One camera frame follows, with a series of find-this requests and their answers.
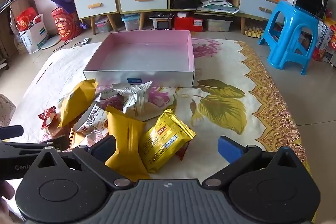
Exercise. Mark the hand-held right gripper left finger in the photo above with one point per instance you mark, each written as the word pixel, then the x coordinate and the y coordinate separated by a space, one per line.
pixel 104 148

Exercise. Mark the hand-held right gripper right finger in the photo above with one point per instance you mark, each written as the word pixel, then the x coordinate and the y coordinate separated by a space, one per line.
pixel 229 149

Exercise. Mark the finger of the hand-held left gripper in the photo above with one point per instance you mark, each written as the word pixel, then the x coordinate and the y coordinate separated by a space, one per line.
pixel 61 142
pixel 10 132

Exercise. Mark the plain yellow snack packet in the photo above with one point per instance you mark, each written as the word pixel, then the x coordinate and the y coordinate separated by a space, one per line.
pixel 126 140

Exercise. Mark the yellow printed snack packet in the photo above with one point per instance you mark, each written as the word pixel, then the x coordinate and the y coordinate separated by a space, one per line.
pixel 165 142

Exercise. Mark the pink cardboard box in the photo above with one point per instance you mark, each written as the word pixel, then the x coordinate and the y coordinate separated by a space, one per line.
pixel 147 56

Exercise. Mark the person's left hand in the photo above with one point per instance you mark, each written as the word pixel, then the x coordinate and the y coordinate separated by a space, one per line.
pixel 5 190

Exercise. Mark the patterned cushion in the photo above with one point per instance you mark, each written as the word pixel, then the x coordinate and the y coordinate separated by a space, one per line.
pixel 6 108

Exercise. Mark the small red snack packet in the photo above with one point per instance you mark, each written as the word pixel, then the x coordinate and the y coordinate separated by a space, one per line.
pixel 48 117

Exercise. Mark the white nut snack packet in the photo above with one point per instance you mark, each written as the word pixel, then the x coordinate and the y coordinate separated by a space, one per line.
pixel 92 121

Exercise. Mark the floral printed blanket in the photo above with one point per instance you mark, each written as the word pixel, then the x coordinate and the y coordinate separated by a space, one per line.
pixel 223 113

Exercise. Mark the yellow and white snack packet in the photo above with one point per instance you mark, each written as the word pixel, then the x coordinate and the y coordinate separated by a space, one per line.
pixel 78 103

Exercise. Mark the dark red snack packet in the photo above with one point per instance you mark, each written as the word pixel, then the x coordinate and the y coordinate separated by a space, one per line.
pixel 182 153

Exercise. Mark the brown and white snack packet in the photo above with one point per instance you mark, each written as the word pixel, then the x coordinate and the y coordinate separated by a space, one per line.
pixel 107 99

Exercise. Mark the silver white snack packet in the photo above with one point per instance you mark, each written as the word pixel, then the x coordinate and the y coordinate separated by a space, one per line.
pixel 136 100

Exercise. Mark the white shopping bag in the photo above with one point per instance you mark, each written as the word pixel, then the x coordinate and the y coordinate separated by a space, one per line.
pixel 32 39

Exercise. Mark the white round stand base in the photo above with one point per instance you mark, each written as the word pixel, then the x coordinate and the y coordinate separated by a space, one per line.
pixel 51 42

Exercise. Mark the small white device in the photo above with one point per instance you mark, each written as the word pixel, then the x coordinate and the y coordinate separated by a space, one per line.
pixel 84 40

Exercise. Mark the red gift bag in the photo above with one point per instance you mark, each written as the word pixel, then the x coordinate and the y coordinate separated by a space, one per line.
pixel 26 18

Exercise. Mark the red cartoon bag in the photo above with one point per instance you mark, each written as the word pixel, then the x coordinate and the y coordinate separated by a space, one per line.
pixel 64 26

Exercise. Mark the egg tray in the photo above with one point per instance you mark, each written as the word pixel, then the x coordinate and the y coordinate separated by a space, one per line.
pixel 253 31

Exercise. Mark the small clear plastic bin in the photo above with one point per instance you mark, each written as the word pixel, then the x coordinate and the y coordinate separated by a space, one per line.
pixel 103 26

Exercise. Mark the clear bin with blue lid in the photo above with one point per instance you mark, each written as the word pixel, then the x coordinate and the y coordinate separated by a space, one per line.
pixel 131 22

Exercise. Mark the red box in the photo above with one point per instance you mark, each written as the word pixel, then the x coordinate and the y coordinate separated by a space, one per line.
pixel 189 24

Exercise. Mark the blue plastic stool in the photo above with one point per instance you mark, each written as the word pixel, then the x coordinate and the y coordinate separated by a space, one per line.
pixel 291 29

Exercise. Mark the black appliance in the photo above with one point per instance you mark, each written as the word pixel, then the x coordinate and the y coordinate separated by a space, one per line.
pixel 162 21

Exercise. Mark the low wooden tv cabinet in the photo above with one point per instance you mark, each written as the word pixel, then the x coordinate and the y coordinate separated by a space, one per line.
pixel 258 7

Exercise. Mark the pile of papers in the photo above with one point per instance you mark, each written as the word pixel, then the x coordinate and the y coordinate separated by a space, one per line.
pixel 216 2

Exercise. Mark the printed carton box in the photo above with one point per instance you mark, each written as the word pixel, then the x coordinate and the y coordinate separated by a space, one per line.
pixel 325 36

